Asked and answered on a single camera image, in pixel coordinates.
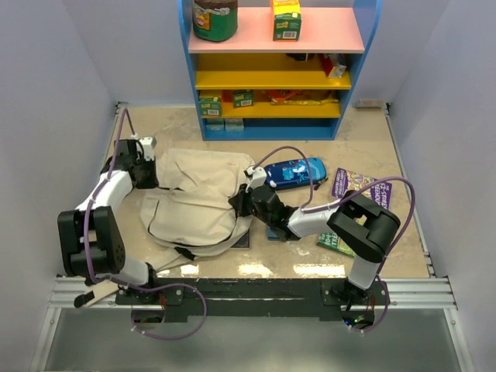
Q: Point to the small white pink eraser box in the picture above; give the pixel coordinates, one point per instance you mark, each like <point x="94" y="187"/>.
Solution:
<point x="370" y="104"/>

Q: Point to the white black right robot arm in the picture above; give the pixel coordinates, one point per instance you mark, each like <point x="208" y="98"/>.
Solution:
<point x="365" y="226"/>

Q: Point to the beige canvas backpack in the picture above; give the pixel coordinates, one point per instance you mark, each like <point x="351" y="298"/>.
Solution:
<point x="188" y="214"/>

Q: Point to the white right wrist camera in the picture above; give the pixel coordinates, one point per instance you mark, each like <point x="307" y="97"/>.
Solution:
<point x="256" y="177"/>

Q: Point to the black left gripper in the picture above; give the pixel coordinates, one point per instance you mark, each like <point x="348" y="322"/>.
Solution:
<point x="153" y="183"/>

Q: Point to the light blue box left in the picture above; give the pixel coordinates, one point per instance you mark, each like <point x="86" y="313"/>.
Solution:
<point x="215" y="124"/>

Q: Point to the blue colourful shelf unit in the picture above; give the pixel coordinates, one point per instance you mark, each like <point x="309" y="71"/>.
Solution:
<point x="251" y="60"/>

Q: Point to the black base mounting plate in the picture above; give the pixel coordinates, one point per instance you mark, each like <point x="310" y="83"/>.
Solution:
<point x="325" y="299"/>

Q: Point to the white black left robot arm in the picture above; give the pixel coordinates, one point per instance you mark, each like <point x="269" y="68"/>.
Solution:
<point x="91" y="243"/>

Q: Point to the green box lower left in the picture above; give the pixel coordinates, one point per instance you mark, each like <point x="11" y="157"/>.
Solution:
<point x="210" y="105"/>

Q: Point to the red white box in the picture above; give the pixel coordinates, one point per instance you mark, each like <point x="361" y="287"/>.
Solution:
<point x="333" y="64"/>

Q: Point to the green Treehouse book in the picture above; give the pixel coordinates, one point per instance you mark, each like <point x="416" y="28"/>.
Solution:
<point x="332" y="242"/>

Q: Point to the blue pencil case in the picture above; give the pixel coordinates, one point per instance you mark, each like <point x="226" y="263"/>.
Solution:
<point x="295" y="173"/>

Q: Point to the purple Treehouse book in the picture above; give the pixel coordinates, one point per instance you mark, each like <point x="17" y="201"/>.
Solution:
<point x="345" y="180"/>

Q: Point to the green box lower middle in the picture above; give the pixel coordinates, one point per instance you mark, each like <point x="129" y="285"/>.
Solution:
<point x="243" y="98"/>

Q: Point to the green box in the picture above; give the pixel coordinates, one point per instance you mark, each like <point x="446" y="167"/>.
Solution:
<point x="210" y="105"/>
<point x="243" y="98"/>

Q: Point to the orange yellow snack packets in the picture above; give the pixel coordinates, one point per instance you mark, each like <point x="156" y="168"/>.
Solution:
<point x="301" y="97"/>

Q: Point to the green yellow carton top shelf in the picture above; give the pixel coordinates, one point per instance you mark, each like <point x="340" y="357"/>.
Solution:
<point x="286" y="20"/>

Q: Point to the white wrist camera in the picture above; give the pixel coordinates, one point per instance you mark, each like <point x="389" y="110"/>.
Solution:
<point x="256" y="177"/>
<point x="147" y="144"/>

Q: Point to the light blue box right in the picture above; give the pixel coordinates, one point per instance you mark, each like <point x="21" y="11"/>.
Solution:
<point x="234" y="125"/>

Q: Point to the blue leather wallet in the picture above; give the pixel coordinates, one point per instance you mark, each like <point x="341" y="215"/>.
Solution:
<point x="274" y="235"/>

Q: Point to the green brown jar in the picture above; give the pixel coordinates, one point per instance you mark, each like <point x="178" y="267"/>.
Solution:
<point x="215" y="21"/>

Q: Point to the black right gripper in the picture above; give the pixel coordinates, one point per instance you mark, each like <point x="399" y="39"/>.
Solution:
<point x="239" y="201"/>

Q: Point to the aluminium frame rail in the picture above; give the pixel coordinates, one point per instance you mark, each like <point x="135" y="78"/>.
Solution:
<point x="420" y="332"/>

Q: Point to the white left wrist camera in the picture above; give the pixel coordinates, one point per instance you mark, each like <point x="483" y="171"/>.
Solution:
<point x="147" y="144"/>

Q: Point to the dark Tale of Two Cities book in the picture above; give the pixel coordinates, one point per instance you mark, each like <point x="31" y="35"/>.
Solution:
<point x="243" y="243"/>

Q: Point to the light blue box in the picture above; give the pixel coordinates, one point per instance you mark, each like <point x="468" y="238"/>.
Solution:
<point x="215" y="124"/>
<point x="234" y="125"/>

